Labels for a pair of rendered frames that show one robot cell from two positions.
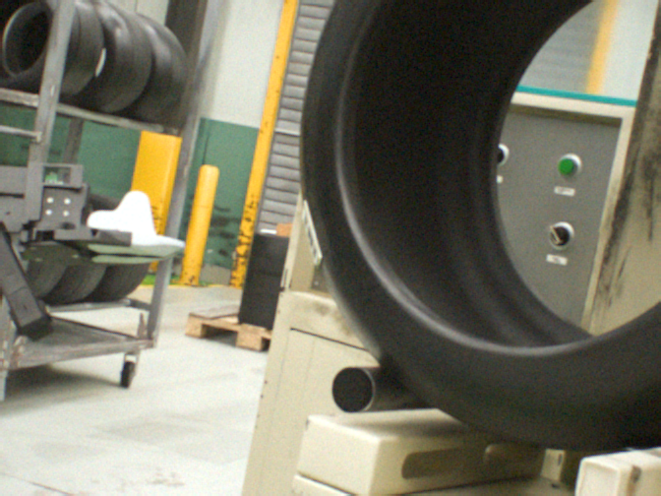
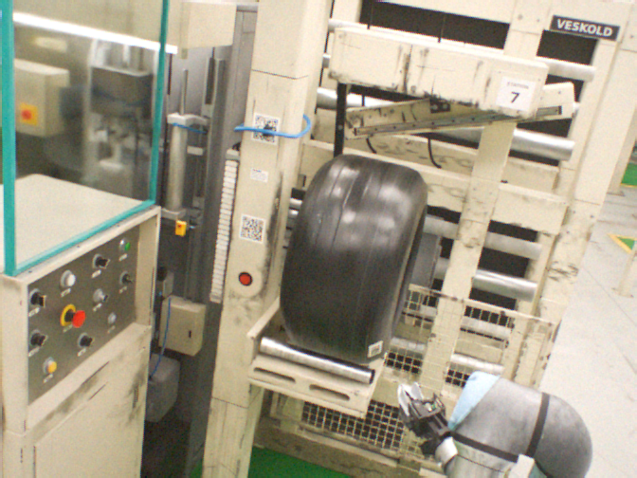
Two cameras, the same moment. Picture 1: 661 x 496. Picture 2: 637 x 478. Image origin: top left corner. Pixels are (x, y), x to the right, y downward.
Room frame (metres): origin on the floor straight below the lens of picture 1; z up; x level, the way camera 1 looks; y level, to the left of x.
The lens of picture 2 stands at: (2.05, 1.29, 1.88)
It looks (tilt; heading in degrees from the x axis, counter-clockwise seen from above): 21 degrees down; 246
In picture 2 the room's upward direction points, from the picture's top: 10 degrees clockwise
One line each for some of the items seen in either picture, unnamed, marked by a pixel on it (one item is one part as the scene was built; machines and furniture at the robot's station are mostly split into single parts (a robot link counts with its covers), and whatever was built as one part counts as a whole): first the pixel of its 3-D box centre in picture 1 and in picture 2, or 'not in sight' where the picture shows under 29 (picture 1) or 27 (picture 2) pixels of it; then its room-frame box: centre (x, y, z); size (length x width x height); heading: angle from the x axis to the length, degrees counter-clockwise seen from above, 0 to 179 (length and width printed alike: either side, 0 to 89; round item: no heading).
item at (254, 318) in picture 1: (286, 283); not in sight; (8.17, 0.22, 0.38); 1.20 x 0.80 x 0.76; 167
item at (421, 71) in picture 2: not in sight; (437, 70); (1.00, -0.43, 1.71); 0.61 x 0.25 x 0.15; 144
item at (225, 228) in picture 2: not in sight; (227, 228); (1.58, -0.42, 1.19); 0.05 x 0.04 x 0.48; 54
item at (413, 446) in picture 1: (434, 447); (310, 377); (1.36, -0.15, 0.83); 0.36 x 0.09 x 0.06; 144
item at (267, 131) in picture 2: not in sight; (273, 124); (1.50, -0.40, 1.51); 0.19 x 0.19 x 0.06; 54
